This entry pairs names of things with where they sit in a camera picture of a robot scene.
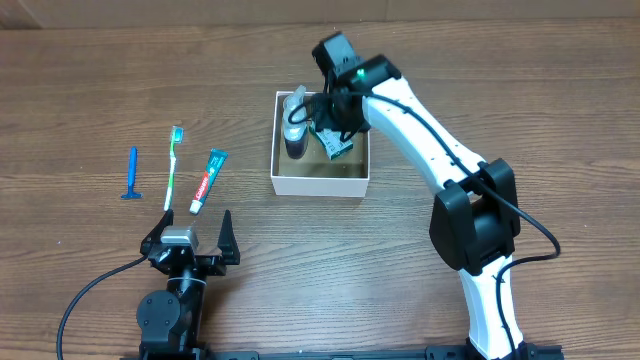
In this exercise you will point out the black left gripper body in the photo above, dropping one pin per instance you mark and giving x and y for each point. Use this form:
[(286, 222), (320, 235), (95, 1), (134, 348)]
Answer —
[(208, 266)]

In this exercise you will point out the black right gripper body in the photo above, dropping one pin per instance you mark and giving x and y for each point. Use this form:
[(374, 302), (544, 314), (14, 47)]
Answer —
[(336, 115)]

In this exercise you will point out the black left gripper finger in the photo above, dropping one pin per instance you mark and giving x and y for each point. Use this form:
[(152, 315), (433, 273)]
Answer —
[(227, 243), (154, 236)]

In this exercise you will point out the green white soap packet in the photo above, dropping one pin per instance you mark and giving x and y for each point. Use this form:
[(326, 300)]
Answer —
[(330, 141)]

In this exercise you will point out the clear soap pump bottle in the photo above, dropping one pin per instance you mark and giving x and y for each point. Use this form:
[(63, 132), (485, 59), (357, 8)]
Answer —
[(294, 123)]

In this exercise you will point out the white cardboard box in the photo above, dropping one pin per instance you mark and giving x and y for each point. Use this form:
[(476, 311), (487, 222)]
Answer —
[(314, 174)]

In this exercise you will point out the Colgate toothpaste tube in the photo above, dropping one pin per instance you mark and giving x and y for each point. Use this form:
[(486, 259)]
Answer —
[(215, 162)]

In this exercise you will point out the green white toothbrush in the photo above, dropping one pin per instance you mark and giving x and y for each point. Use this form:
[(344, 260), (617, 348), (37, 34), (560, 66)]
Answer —
[(177, 135)]

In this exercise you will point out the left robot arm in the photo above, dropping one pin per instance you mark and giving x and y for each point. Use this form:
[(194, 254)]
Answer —
[(170, 319)]

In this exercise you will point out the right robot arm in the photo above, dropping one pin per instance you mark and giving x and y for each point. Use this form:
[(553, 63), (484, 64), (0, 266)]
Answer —
[(472, 227)]

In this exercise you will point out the blue disposable razor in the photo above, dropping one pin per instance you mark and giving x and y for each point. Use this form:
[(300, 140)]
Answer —
[(131, 176)]

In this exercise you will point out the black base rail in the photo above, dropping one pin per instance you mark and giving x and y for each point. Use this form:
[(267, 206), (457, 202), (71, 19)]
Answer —
[(444, 352)]

